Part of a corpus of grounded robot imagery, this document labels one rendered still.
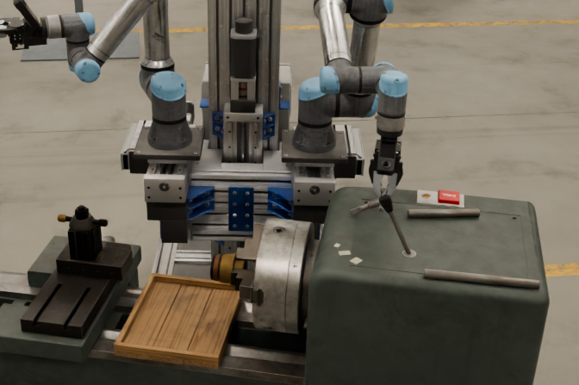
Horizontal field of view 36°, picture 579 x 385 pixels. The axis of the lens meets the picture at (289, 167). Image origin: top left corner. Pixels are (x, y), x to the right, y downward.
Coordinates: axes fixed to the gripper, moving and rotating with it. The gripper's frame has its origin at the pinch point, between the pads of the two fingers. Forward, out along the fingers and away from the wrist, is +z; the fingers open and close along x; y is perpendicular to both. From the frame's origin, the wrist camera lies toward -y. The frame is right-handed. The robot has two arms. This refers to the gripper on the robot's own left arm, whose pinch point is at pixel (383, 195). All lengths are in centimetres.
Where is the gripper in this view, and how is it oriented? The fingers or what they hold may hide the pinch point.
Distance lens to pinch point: 250.1
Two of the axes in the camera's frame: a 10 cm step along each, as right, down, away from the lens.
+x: -9.9, -1.0, 1.3
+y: 1.6, -4.6, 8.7
